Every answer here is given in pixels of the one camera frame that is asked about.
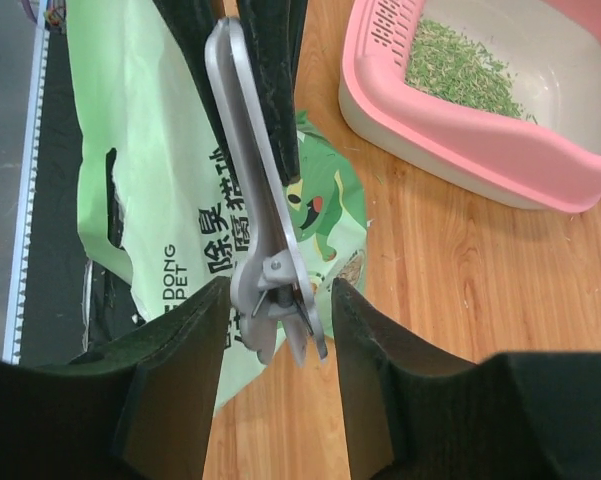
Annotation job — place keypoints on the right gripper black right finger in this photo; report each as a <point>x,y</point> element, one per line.
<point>415,411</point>

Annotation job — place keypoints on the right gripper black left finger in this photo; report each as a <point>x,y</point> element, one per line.
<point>139,407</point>

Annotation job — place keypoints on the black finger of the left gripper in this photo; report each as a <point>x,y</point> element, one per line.
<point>273,31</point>
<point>191,22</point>

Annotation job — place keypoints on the white plastic bag clip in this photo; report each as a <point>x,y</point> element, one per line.
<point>270,288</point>

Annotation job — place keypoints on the green cat litter bag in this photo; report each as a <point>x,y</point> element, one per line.
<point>159,203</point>

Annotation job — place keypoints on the pink litter box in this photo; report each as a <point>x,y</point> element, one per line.
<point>550,158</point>

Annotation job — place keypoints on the green cat litter pellets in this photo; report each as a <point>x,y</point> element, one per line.
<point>448,65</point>

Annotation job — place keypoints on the grey slotted cable duct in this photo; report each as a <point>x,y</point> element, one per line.
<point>14,320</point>

